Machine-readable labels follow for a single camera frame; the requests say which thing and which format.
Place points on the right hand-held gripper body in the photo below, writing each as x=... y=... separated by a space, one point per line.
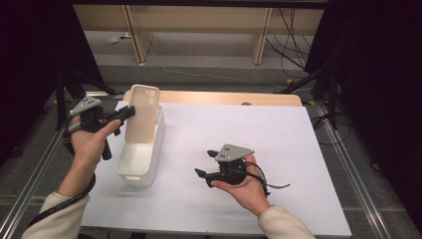
x=232 y=166

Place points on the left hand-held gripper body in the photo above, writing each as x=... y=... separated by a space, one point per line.
x=89 y=114

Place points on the beige phone case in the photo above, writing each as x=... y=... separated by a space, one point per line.
x=144 y=126

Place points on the white plastic storage bin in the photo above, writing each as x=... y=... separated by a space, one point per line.
x=137 y=159

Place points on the person's right hand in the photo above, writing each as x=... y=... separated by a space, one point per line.
x=250 y=192

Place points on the person's left hand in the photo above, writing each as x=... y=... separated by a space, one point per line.
x=87 y=147

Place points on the black metal stand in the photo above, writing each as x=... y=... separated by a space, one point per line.
x=61 y=99
x=318 y=74

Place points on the white table sheet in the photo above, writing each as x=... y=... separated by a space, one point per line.
x=265 y=126

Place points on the light wooden table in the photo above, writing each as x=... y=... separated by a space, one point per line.
x=215 y=98

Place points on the small grey floor object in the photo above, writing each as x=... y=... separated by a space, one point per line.
x=112 y=40

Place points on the dark curtain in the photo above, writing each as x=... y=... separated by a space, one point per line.
x=30 y=66
x=375 y=83

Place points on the light wooden shelf unit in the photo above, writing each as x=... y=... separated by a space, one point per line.
x=199 y=20

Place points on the aluminium floor rail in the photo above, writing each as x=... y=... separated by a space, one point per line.
x=30 y=186
x=351 y=166

